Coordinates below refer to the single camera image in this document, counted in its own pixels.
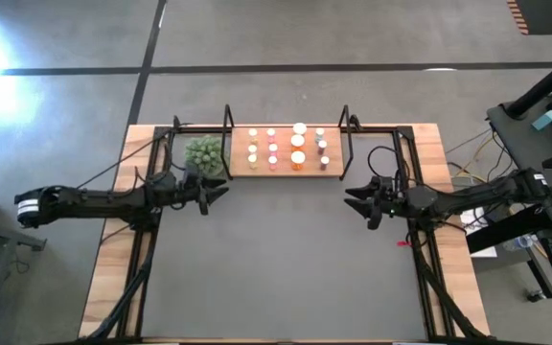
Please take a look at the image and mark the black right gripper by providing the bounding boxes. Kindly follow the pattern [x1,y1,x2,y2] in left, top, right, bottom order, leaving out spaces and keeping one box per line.
[343,175,400,220]

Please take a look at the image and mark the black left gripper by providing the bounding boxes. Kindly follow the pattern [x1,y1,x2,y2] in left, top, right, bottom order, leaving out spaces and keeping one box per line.
[179,172,231,210]

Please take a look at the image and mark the orange bottle large white cap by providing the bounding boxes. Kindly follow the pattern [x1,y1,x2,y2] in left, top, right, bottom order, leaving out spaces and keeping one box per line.
[289,149,308,172]

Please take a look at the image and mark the green plant in patterned pot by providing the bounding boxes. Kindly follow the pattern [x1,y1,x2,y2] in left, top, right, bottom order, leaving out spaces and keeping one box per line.
[183,135,229,177]

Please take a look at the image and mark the gray table mat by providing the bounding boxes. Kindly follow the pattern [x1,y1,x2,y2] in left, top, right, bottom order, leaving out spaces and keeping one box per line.
[140,129,428,340]

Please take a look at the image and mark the white paper sheet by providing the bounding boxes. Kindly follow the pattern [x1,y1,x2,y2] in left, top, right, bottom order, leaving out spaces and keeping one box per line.
[460,208,498,260]

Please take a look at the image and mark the clear plastic bottle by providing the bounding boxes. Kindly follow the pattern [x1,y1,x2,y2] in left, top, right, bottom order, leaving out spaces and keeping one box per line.
[502,233,536,254]

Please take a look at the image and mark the gray side desk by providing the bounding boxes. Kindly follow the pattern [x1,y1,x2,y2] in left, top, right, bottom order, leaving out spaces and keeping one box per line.
[486,83,552,236]

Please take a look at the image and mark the teal block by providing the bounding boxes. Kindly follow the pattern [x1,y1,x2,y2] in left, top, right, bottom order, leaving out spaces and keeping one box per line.
[531,109,552,132]

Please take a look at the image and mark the black pole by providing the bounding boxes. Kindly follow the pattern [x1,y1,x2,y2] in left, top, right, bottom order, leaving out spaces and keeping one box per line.
[504,46,552,120]

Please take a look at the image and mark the dark floor mat striped edges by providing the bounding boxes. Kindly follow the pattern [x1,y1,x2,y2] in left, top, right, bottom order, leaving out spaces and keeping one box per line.
[505,0,552,36]

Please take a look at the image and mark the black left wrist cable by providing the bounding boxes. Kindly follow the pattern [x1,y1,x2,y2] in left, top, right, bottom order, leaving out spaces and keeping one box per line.
[158,162,196,212]

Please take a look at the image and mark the black aluminium rig frame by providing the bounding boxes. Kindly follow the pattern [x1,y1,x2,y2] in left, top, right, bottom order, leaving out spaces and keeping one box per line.
[78,114,495,345]

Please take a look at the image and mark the wooden shelf black metal frame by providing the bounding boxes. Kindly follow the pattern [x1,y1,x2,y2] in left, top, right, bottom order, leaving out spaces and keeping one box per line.
[219,103,359,182]

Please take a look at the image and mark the black desk leg frame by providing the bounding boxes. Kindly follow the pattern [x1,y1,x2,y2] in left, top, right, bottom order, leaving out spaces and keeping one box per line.
[465,203,552,301]

